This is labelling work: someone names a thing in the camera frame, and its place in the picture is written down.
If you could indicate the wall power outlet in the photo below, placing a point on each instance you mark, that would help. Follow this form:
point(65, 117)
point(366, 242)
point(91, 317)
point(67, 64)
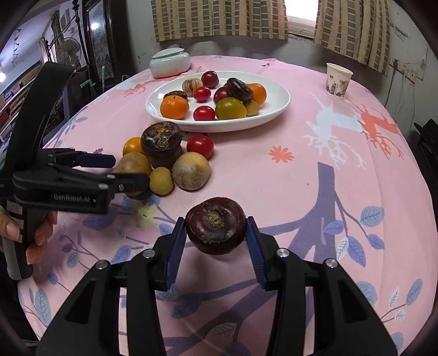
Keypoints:
point(412, 71)

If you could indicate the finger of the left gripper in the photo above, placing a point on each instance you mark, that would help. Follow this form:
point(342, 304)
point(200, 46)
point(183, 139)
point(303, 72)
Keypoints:
point(71, 158)
point(71, 184)

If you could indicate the dark water chestnut top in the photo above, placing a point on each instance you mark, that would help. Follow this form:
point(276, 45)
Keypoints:
point(161, 140)

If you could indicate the large orange mandarin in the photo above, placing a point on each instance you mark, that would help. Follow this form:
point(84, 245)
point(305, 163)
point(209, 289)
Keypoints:
point(259, 93)

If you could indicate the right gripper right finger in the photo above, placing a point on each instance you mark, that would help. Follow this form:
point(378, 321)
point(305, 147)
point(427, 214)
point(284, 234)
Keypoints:
point(345, 322)

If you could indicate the pink floral tablecloth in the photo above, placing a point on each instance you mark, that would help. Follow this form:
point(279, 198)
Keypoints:
point(328, 179)

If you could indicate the small yellow-green lime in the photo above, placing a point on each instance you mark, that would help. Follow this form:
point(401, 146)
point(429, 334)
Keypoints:
point(252, 108)

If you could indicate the small tan round fruit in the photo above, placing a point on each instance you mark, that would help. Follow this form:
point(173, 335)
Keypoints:
point(160, 181)

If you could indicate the tan potato-like fruit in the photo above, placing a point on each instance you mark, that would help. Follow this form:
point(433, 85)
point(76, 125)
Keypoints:
point(135, 163)

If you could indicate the dark red plum back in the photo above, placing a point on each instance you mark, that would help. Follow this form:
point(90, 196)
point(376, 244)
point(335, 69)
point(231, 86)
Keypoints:
point(210, 79)

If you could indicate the right checkered curtain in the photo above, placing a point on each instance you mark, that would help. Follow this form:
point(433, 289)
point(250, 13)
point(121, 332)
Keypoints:
point(357, 29)

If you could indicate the standing fan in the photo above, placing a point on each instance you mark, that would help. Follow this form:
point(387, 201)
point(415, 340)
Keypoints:
point(69, 52)

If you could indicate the white oval plate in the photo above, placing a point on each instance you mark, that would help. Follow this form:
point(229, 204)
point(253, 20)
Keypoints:
point(278, 100)

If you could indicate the striped pepino melon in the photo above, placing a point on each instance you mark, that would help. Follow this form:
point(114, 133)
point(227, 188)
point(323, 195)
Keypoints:
point(190, 85)

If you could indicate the white lidded ceramic jar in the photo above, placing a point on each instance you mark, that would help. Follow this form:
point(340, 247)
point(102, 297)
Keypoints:
point(169, 62)

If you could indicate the red cherry tomato back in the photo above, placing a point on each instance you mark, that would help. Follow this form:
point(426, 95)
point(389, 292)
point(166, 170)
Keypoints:
point(202, 145)

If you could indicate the dark wooden cabinet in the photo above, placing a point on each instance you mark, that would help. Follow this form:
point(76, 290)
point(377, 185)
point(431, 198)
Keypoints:
point(105, 25)

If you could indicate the checkered curtain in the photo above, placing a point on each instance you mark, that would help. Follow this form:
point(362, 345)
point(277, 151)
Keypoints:
point(357, 29)
point(175, 19)

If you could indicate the person's left hand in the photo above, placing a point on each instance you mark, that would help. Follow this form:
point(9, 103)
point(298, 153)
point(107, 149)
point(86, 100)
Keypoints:
point(35, 252)

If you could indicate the small orange mandarin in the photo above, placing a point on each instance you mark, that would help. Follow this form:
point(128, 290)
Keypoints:
point(174, 107)

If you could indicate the patterned paper cup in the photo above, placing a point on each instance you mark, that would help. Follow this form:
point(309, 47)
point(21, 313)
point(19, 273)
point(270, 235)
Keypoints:
point(337, 80)

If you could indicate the dark water chestnut front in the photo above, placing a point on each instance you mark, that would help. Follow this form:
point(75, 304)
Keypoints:
point(216, 226)

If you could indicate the left checkered curtain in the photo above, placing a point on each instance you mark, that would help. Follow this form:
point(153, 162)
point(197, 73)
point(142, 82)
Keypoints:
point(175, 19)

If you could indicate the orange-yellow tomato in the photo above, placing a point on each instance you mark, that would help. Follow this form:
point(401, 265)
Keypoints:
point(133, 145)

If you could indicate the dark red plum front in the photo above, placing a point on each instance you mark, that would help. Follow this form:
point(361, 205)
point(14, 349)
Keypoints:
point(220, 94)

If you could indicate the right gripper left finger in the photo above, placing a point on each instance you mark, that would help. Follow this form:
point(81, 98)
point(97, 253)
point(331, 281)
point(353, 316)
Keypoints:
point(88, 321)

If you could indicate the dark water chestnut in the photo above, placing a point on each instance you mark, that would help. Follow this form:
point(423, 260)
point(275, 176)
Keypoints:
point(239, 90)
point(161, 140)
point(216, 226)
point(179, 93)

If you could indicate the green-yellow citrus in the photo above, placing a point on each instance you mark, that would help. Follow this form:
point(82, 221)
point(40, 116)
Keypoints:
point(230, 108)

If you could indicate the dark red plum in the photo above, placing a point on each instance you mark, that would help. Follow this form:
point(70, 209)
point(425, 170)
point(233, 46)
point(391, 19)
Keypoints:
point(220, 94)
point(210, 79)

